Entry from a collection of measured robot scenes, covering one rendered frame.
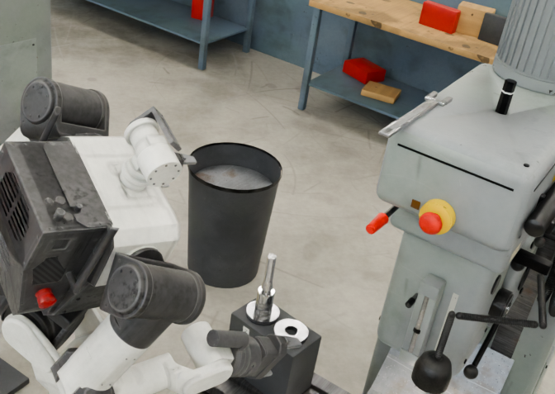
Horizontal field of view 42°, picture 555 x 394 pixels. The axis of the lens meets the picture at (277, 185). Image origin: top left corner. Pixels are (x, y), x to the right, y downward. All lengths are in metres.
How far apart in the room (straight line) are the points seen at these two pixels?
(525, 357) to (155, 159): 1.24
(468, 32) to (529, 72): 3.87
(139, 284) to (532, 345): 1.22
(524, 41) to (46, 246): 0.98
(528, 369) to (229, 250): 1.92
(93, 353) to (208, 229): 2.35
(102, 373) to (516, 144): 0.81
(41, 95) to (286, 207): 3.24
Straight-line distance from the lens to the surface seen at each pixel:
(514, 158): 1.26
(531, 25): 1.55
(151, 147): 1.27
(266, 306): 1.94
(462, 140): 1.27
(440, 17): 5.39
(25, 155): 1.31
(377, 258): 4.27
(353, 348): 3.63
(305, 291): 3.90
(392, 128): 1.23
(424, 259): 1.51
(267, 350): 1.61
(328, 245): 4.27
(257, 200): 3.51
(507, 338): 2.10
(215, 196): 3.48
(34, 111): 1.44
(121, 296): 1.21
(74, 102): 1.44
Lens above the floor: 2.40
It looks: 30 degrees down
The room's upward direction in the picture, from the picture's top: 9 degrees clockwise
